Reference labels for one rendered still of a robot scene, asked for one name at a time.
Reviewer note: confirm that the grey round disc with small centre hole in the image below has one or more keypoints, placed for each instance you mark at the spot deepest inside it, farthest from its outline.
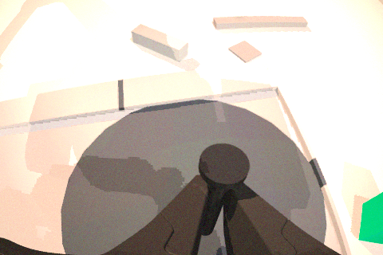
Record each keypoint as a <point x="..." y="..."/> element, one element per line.
<point x="137" y="165"/>

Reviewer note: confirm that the pinkish-beige rectangular block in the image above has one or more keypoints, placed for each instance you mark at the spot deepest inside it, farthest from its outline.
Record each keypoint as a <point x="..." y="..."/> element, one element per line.
<point x="158" y="41"/>

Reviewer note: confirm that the green block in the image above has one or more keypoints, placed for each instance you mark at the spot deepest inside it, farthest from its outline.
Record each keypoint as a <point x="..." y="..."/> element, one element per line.
<point x="372" y="220"/>

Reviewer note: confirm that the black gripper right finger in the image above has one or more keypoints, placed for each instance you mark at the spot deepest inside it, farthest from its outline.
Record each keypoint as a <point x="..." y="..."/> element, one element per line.
<point x="252" y="226"/>

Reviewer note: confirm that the dark grey metal pin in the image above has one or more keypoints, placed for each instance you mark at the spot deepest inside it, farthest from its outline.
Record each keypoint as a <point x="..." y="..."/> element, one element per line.
<point x="223" y="167"/>

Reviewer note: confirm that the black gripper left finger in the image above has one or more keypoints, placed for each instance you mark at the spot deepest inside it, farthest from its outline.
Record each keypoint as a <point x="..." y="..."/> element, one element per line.
<point x="176" y="230"/>

